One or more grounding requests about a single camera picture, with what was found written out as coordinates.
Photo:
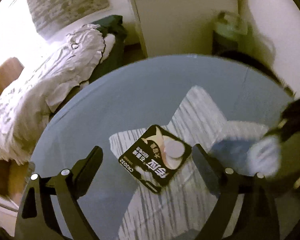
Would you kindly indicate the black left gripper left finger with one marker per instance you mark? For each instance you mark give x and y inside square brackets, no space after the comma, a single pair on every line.
[47,200]

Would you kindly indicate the black trash bin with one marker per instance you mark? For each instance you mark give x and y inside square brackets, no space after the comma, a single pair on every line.
[252,62]

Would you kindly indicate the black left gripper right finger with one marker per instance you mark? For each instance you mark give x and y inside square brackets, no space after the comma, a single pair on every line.
[258,217]

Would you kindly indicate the black battery blister pack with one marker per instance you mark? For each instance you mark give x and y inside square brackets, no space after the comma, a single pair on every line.
[155,158]

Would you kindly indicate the round blue glass table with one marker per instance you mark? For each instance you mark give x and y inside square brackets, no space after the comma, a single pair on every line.
[144,116]

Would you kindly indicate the white tissue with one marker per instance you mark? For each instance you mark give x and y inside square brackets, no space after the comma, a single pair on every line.
[264,157]

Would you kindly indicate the wooden headboard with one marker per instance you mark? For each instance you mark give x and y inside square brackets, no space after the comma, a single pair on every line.
[10,70]

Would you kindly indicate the white dresser cabinet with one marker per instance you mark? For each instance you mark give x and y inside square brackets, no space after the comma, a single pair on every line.
[170,27]

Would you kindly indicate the patterned roman blind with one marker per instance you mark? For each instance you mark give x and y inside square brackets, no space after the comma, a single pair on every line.
[50,16]

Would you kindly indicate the star shaped grey rug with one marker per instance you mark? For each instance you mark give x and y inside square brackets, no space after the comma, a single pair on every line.
[182,208]

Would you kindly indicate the white ruffled duvet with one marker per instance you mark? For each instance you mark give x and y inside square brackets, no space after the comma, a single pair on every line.
[27,103]

